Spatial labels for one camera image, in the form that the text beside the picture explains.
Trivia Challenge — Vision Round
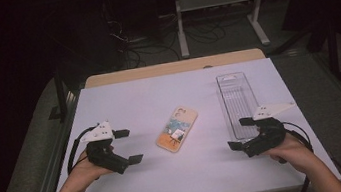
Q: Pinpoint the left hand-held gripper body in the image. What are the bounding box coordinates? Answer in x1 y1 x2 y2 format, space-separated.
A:
77 117 133 181

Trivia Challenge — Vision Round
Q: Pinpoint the wooden table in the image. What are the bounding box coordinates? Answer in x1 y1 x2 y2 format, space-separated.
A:
82 46 268 90

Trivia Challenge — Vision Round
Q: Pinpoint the right hand-held gripper black cable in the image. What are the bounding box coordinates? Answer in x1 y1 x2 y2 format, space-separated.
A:
281 113 341 192

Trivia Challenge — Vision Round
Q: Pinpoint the white board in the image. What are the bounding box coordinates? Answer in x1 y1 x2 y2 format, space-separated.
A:
32 49 341 192

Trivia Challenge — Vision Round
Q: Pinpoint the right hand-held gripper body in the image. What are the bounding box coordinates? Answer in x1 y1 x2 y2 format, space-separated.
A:
236 100 302 159

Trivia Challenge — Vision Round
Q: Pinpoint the hand-held gripper black cable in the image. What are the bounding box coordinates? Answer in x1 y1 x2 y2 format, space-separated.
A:
61 124 109 192
281 113 341 192

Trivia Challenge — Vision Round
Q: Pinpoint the tangle of floor cables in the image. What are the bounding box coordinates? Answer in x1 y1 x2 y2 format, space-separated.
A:
106 1 231 72

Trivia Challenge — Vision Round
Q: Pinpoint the left hand-held gripper black cable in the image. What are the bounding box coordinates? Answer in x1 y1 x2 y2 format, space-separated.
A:
61 124 109 192

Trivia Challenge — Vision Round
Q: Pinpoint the clear plastic packaging box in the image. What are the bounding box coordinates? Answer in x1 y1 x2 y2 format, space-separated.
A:
214 69 265 144

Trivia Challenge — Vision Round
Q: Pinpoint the person's right hand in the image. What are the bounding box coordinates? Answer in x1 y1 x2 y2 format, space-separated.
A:
260 130 319 180

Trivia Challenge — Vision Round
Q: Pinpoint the person's left hand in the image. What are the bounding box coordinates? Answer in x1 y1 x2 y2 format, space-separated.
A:
64 144 120 192

